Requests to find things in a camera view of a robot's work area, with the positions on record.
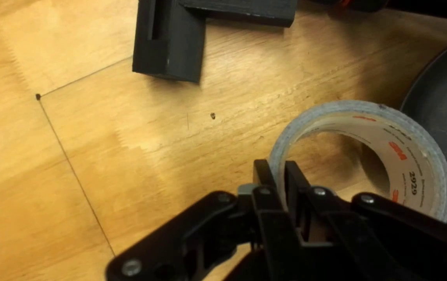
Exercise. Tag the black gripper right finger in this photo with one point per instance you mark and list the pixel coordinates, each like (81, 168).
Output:
(380, 235)

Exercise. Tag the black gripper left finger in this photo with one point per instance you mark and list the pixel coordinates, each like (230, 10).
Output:
(197, 235)

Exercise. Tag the grey seal tape roll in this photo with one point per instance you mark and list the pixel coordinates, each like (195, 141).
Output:
(337, 112)

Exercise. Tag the black bowl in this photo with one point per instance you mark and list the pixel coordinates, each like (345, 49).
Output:
(442, 104)

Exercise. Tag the black L-shaped bracket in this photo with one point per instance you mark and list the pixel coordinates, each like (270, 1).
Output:
(166, 41)

